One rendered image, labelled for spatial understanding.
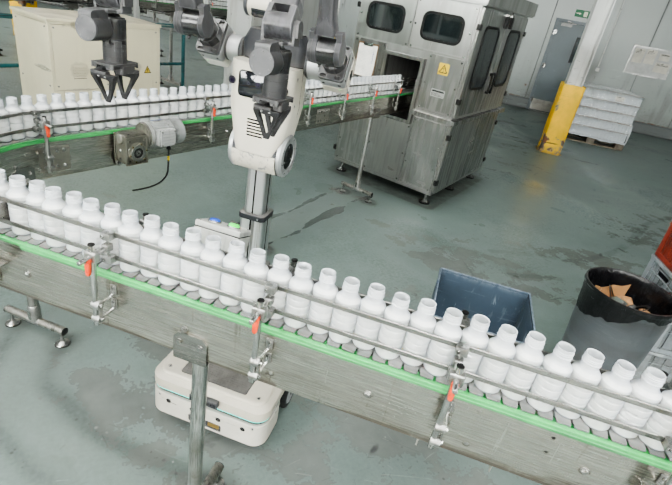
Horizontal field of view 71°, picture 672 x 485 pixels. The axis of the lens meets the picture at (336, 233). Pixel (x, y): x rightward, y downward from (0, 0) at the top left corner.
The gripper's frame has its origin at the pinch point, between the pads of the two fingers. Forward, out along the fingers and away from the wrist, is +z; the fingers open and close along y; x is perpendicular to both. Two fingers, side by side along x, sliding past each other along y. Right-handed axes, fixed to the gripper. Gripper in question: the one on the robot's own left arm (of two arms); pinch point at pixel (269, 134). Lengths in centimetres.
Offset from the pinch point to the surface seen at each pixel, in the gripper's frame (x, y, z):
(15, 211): 64, -15, 34
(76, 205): 46, -13, 28
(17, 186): 63, -14, 27
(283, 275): -13.7, -13.7, 28.6
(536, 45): -158, 1186, -49
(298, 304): -19.0, -15.4, 33.9
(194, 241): 10.3, -13.7, 27.1
